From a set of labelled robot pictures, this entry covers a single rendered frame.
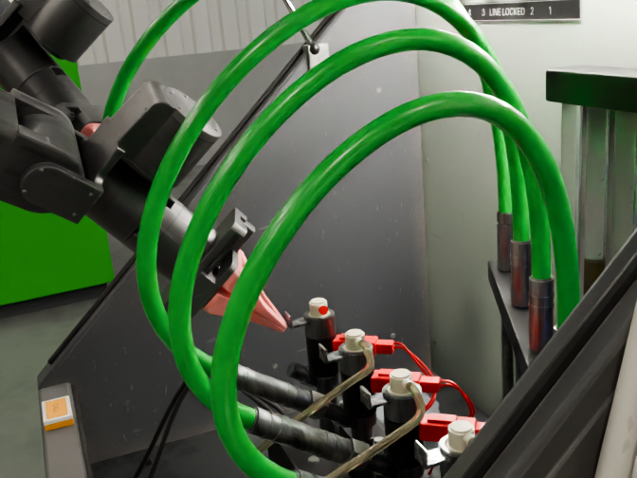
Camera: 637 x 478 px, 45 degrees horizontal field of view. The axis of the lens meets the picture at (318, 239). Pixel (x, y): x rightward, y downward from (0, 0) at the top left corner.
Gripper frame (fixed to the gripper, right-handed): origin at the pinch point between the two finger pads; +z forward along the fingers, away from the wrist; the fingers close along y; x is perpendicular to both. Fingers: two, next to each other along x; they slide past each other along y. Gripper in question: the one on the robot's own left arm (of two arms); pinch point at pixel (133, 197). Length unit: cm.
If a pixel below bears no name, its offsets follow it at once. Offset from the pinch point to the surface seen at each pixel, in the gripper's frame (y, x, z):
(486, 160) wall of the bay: 29.3, -22.9, 18.0
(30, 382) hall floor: 177, 184, -58
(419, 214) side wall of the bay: 42.3, -9.7, 15.8
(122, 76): -1.9, -8.2, -7.6
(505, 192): 12.0, -24.1, 23.0
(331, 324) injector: 1.0, -6.3, 21.7
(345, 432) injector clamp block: 4.0, 1.1, 29.8
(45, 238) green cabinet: 237, 178, -122
